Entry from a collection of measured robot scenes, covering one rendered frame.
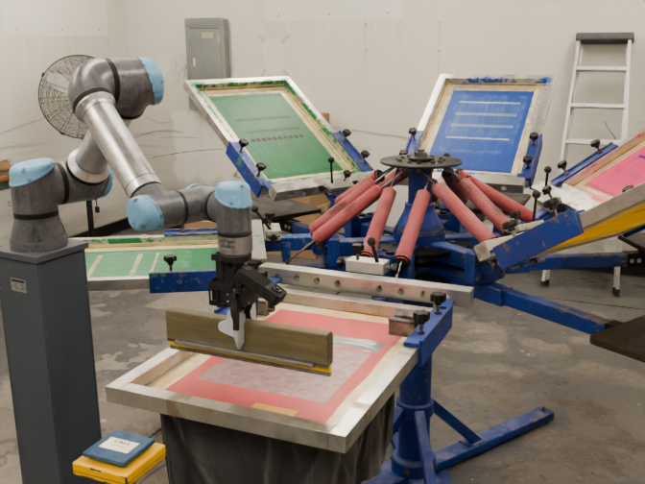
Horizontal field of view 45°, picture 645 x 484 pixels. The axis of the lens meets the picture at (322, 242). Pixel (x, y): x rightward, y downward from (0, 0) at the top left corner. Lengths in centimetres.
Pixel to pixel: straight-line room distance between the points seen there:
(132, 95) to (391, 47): 456
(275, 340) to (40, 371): 81
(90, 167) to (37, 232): 22
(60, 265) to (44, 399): 38
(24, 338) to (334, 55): 467
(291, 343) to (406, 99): 477
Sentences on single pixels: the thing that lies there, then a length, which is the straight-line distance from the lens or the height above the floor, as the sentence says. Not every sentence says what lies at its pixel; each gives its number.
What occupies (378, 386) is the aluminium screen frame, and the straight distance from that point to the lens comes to 176.
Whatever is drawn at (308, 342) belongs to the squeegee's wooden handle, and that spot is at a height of 112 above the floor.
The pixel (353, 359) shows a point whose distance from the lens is 198.
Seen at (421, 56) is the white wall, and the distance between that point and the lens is 625.
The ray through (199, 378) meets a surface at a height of 95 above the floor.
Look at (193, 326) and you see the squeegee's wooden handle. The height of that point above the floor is 111.
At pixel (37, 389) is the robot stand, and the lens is 231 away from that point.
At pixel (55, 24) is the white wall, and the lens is 686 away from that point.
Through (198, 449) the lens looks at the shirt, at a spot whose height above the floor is 82.
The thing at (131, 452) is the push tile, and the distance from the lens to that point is 159.
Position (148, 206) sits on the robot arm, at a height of 141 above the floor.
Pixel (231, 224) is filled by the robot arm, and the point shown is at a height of 137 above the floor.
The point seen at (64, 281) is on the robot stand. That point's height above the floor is 111.
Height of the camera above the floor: 174
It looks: 15 degrees down
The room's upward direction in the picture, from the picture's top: 1 degrees counter-clockwise
